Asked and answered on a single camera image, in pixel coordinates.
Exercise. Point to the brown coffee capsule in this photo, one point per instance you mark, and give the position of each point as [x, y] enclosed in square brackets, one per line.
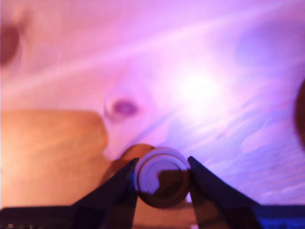
[166, 188]

